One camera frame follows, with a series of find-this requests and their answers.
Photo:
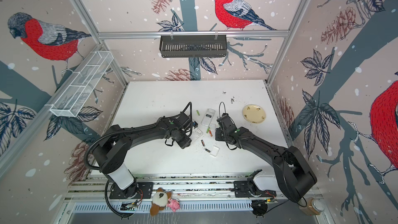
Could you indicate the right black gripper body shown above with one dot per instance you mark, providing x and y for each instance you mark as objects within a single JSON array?
[{"x": 221, "y": 134}]

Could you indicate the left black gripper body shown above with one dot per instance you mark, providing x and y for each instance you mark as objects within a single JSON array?
[{"x": 184, "y": 141}]

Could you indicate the white red remote control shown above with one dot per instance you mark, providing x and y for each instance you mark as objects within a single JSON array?
[{"x": 208, "y": 116}]

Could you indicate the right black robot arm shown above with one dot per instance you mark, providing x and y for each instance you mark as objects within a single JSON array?
[{"x": 293, "y": 173}]

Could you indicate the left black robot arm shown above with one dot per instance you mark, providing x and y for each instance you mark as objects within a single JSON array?
[{"x": 107, "y": 154}]

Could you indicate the cream ceramic plate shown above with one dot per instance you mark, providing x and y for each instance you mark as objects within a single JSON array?
[{"x": 254, "y": 113}]

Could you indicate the brown white plush dog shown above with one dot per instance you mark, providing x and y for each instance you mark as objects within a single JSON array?
[{"x": 159, "y": 201}]

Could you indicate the pink plush toy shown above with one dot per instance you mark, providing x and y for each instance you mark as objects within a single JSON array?
[{"x": 173, "y": 204}]

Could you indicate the amber plastic jar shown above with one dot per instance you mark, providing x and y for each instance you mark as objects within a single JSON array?
[{"x": 311, "y": 206}]

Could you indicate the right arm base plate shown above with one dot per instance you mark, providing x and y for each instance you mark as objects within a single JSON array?
[{"x": 246, "y": 189}]

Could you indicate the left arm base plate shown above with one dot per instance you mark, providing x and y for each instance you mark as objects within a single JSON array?
[{"x": 138, "y": 190}]

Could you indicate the black wire wall basket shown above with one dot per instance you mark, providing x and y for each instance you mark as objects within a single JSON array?
[{"x": 193, "y": 46}]

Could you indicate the white wire wall basket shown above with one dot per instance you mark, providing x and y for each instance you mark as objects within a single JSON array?
[{"x": 73, "y": 98}]

